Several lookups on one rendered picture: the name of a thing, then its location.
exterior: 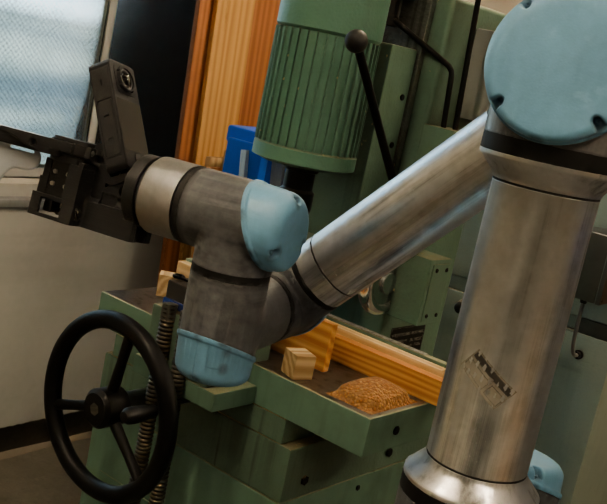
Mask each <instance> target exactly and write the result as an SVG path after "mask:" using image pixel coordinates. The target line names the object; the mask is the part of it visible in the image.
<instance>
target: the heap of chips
mask: <svg viewBox="0 0 607 504"><path fill-rule="evenodd" d="M326 394H328V395H330V396H332V397H334V398H337V399H339V400H341V401H343V402H345V403H347V404H349V405H351V406H353V407H356V408H358V409H360V410H362V411H364V412H366V413H368V414H370V415H373V414H376V413H380V412H384V411H387V410H391V409H395V408H398V407H402V406H406V405H409V404H413V403H417V402H418V401H415V400H413V399H411V398H409V396H408V393H407V391H406V390H405V389H403V388H402V387H400V386H398V385H396V384H394V383H392V382H390V381H388V380H386V379H384V378H381V377H377V376H373V377H365V378H360V379H357V380H353V381H350V382H347V383H344V384H342V385H341V386H340V387H339V388H338V389H337V390H336V391H331V392H327V393H326Z"/></svg>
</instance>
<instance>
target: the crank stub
mask: <svg viewBox="0 0 607 504"><path fill-rule="evenodd" d="M157 415H158V407H157V406H156V405H138V406H130V407H126V408H124V409H123V410H122V412H121V414H120V419H121V421H122V422H123V423H125V424H126V425H132V424H137V423H140V422H143V421H146V420H148V419H151V418H153V417H156V416H157Z"/></svg>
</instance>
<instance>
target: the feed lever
mask: <svg viewBox="0 0 607 504"><path fill-rule="evenodd" d="M367 45H368V37H367V35H366V33H365V32H364V31H362V30H359V29H354V30H351V31H350V32H348V33H347V35H346V37H345V46H346V48H347V49H348V50H349V51H350V52H352V53H355V56H356V60H357V64H358V68H359V71H360V75H361V79H362V83H363V86H364V90H365V94H366V98H367V101H368V105H369V109H370V113H371V116H372V120H373V124H374V128H375V131H376V135H377V139H378V143H379V146H380V150H381V154H382V158H383V161H384V165H385V169H386V173H387V177H388V180H389V181H390V180H391V179H393V178H394V177H395V176H396V174H395V170H394V166H393V162H392V158H391V154H390V150H389V147H388V143H387V139H386V135H385V131H384V127H383V123H382V119H381V116H380V112H379V108H378V104H377V100H376V96H375V92H374V88H373V85H372V81H371V77H370V73H369V69H368V65H367V61H366V58H365V54H364V50H365V49H366V48H367Z"/></svg>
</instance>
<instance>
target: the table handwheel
mask: <svg viewBox="0 0 607 504"><path fill-rule="evenodd" d="M100 328H105V329H111V330H114V331H116V332H118V333H120V334H121V335H123V336H124V338H123V341H122V344H121V348H120V351H119V355H118V358H117V361H116V364H115V367H114V370H113V373H112V376H111V378H110V381H109V384H108V386H106V387H100V388H94V389H92V390H90V391H89V392H88V394H87V396H86V398H85V400H68V399H62V386H63V377H64V372H65V368H66V364H67V361H68V359H69V356H70V354H71V352H72V350H73V348H74V347H75V345H76V344H77V342H78V341H79V340H80V339H81V338H82V337H83V336H84V335H85V334H87V333H88V332H90V331H92V330H95V329H100ZM133 345H134V346H135V347H136V349H137V350H138V351H139V353H140V354H141V356H142V358H143V359H144V361H145V363H146V365H147V367H148V370H149V372H150V374H151V377H152V380H153V383H154V387H155V391H156V396H157V403H158V434H157V440H156V445H155V449H154V452H153V455H152V457H151V460H150V462H149V464H148V466H147V467H146V469H145V470H144V471H143V473H142V471H141V469H140V467H139V464H138V462H137V460H136V458H135V456H134V453H133V451H132V449H131V446H130V444H129V441H128V439H127V436H126V434H125V431H124V429H123V426H122V424H124V423H123V422H122V421H121V419H120V414H121V412H122V410H123V409H124V408H126V407H130V406H138V405H145V403H144V402H145V400H146V399H145V396H146V394H145V393H146V392H147V390H146V389H147V388H148V387H147V388H141V389H135V390H130V391H125V390H124V388H122V387H121V382H122V379H123V375H124V372H125V368H126V365H127V362H128V359H129V356H130V353H131V350H132V348H133ZM44 410H45V418H46V424H47V429H48V433H49V436H50V440H51V443H52V446H53V448H54V451H55V453H56V456H57V458H58V460H59V462H60V463H61V465H62V467H63V469H64V470H65V472H66V473H67V475H68V476H69V477H70V479H71V480H72V481H73V482H74V483H75V484H76V485H77V486H78V487H79V488H80V489H81V490H82V491H83V492H85V493H86V494H87V495H89V496H90V497H92V498H94V499H96V500H98V501H100V502H103V503H107V504H129V503H133V502H136V501H138V500H140V499H142V498H143V497H145V496H146V495H148V494H149V493H150V492H151V491H152V490H153V489H155V487H156V486H157V485H158V484H159V483H160V481H161V480H162V478H163V477H164V475H165V473H166V471H167V470H168V467H169V465H170V463H171V460H172V457H173V454H174V451H175V447H176V442H177V435H178V401H177V394H176V389H175V385H174V381H173V377H172V374H171V371H170V368H169V365H168V363H167V361H166V358H165V356H164V354H163V352H162V351H161V349H160V347H159V346H158V344H157V343H156V341H155V340H154V338H153V337H152V336H151V335H150V333H149V332H148V331H147V330H146V329H145V328H144V327H143V326H142V325H140V324H139V323H138V322H137V321H135V320H134V319H133V318H131V317H129V316H127V315H125V314H123V313H120V312H117V311H113V310H95V311H91V312H88V313H85V314H83V315H81V316H79V317H78V318H76V319H75V320H74V321H72V322H71V323H70V324H69V325H68V326H67V327H66V328H65V329H64V331H63V332H62V333H61V335H60V336H59V338H58V340H57V341H56V343H55V345H54V347H53V349H52V352H51V355H50V358H49V361H48V365H47V369H46V375H45V383H44ZM63 410H79V411H84V413H85V416H86V419H87V420H88V422H89V423H90V424H91V425H92V426H93V427H94V428H96V429H103V428H108V427H110V429H111V431H112V434H113V436H114V438H115V440H116V442H117V444H118V447H119V449H120V451H121V453H122V455H123V458H124V460H125V463H126V465H127V468H128V470H129V473H130V475H131V478H132V480H133V482H131V483H129V484H126V485H118V486H117V485H110V484H107V483H105V482H103V481H101V480H99V479H98V478H97V477H95V476H94V475H93V474H92V473H91V472H90V471H89V470H88V469H87V468H86V467H85V466H84V464H83V463H82V461H81V460H80V458H79V457H78V455H77V453H76V452H75V450H74V448H73V445H72V443H71V440H70V438H69V435H68V432H67V428H66V424H65V420H64V414H63Z"/></svg>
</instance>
